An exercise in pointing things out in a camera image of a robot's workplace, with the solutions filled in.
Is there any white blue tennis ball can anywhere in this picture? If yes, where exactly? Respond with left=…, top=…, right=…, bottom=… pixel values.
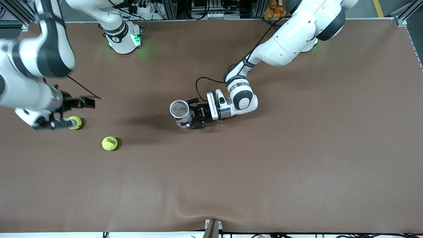
left=170, top=100, right=193, bottom=128

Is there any yellow tennis ball black print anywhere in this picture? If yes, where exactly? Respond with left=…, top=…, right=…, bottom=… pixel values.
left=102, top=137, right=118, bottom=151

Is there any brown table mat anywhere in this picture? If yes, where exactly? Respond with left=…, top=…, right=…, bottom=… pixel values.
left=0, top=19, right=423, bottom=233

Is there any white power strip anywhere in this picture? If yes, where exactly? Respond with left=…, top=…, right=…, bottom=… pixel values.
left=131, top=3, right=158, bottom=15

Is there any orange packaged snacks pile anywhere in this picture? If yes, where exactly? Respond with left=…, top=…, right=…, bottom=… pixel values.
left=263, top=0, right=288, bottom=19

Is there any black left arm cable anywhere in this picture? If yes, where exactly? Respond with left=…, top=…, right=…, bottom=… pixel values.
left=196, top=17, right=288, bottom=99

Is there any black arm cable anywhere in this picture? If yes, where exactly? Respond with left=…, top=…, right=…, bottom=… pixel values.
left=43, top=75, right=101, bottom=99
left=196, top=17, right=288, bottom=99

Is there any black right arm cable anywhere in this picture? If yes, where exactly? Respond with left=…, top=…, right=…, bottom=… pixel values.
left=43, top=75, right=101, bottom=99

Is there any aluminium frame upright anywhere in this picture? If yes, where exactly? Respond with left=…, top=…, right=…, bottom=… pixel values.
left=252, top=0, right=265, bottom=19
left=162, top=0, right=177, bottom=20

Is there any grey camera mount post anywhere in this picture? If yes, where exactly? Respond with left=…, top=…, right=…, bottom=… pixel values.
left=203, top=219, right=223, bottom=238

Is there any aluminium frame corner profile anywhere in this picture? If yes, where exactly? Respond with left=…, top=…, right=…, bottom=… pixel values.
left=395, top=0, right=423, bottom=27

